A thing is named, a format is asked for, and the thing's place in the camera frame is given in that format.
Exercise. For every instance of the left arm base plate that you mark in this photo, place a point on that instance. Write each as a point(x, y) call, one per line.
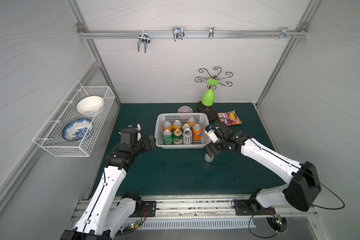
point(147, 209)

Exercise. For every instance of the white Monster can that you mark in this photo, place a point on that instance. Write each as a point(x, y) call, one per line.
point(209, 157)
point(187, 136)

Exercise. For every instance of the white wire wall basket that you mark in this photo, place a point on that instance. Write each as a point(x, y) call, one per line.
point(49, 137)

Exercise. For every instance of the white ceramic bowl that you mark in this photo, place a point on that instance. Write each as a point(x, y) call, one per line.
point(89, 106)

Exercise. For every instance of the silver can top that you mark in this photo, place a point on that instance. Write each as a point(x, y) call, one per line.
point(186, 126)

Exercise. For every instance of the pink bowl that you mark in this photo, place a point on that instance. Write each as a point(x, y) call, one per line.
point(185, 109)

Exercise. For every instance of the colourful snack bag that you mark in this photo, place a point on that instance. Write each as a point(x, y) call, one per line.
point(229, 118)

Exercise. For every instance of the green plastic wine glass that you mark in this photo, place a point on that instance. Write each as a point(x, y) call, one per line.
point(209, 96)

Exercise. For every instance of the metal loop hook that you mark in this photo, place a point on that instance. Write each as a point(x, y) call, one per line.
point(178, 33)

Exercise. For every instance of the right metal hook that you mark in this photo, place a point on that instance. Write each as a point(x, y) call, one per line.
point(284, 34)

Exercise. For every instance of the white plastic basket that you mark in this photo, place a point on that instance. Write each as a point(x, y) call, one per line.
point(201, 119)

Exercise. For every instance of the orange can back left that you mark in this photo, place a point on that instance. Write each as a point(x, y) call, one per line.
point(168, 126)

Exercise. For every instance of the small metal hook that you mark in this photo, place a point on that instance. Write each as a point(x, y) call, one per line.
point(211, 32)

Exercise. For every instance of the blue patterned plate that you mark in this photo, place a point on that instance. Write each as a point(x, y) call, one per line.
point(77, 130)

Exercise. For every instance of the black metal cup stand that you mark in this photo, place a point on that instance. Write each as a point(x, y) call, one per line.
point(210, 111)

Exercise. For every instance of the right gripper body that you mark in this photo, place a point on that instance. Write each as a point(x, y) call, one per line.
point(214, 147)

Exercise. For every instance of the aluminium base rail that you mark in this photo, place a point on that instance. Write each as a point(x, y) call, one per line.
point(198, 206)

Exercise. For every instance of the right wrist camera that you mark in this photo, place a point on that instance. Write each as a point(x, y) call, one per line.
point(211, 134)

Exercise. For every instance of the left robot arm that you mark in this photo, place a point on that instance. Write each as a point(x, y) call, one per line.
point(99, 222)

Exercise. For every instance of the orange can back right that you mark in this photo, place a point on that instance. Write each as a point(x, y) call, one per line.
point(191, 121)

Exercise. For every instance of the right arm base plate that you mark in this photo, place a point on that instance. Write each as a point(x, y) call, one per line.
point(243, 207)

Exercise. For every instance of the double metal hook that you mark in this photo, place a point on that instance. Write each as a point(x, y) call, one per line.
point(144, 41)

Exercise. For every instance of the green beer can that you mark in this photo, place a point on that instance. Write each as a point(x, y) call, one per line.
point(177, 137)

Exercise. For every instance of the green Sprite can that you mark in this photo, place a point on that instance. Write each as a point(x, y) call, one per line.
point(167, 137)

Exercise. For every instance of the orange can back middle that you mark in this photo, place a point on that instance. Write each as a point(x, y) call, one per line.
point(177, 125)

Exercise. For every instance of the aluminium top rail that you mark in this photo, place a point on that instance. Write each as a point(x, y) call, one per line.
point(203, 34)

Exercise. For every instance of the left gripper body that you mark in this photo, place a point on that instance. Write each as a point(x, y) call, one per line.
point(148, 144)

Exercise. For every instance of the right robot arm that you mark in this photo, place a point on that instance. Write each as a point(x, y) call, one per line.
point(301, 182)

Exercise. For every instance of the orange Fanta can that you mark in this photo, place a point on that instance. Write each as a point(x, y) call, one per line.
point(197, 132)

